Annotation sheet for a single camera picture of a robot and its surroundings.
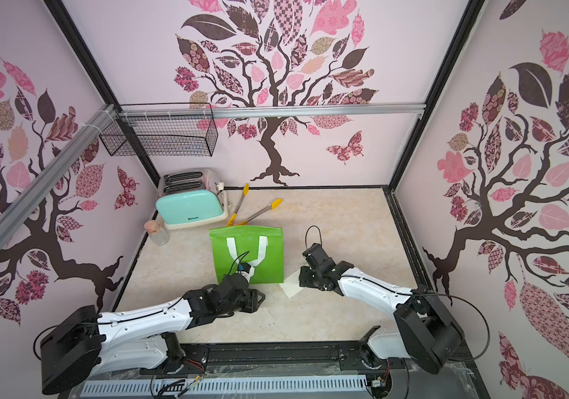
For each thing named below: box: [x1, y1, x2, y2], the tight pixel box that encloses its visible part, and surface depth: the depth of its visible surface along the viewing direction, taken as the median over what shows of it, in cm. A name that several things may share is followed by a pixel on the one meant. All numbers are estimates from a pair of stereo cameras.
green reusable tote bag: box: [208, 226, 285, 284], surface depth 81 cm
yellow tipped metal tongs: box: [227, 182, 284, 227], surface depth 112 cm
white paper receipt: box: [278, 268, 304, 299], surface depth 91 cm
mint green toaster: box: [154, 169, 229, 231], surface depth 101 cm
